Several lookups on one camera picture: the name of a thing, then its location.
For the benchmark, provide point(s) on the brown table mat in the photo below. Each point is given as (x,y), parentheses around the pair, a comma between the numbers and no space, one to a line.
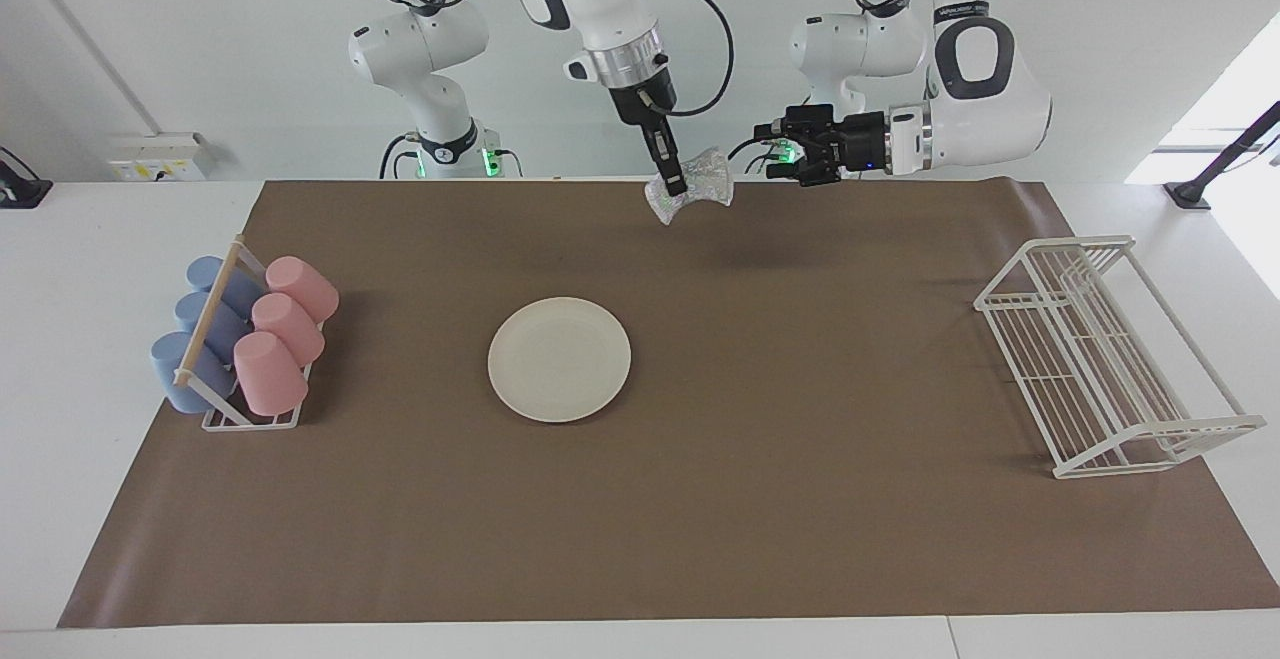
(750,519)

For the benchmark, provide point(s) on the pink plastic cup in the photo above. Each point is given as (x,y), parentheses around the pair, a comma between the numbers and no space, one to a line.
(270,374)
(305,287)
(290,327)

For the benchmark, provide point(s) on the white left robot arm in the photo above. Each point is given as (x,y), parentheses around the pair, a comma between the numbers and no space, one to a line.
(980,109)

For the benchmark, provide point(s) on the black table clamp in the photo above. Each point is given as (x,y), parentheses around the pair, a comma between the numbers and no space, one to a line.
(20,191)

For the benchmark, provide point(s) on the blue plastic cup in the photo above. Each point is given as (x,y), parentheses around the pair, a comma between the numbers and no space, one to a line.
(225,329)
(175,369)
(235,289)

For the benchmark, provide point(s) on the cream round plate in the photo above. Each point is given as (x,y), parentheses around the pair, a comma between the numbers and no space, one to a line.
(560,359)

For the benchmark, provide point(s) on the white wall outlet box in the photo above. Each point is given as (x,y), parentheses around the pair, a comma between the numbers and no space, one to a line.
(160,154)

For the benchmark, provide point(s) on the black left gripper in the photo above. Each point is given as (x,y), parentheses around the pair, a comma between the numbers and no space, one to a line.
(850,144)

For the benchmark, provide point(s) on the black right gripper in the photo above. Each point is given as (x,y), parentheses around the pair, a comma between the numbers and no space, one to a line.
(645,107)

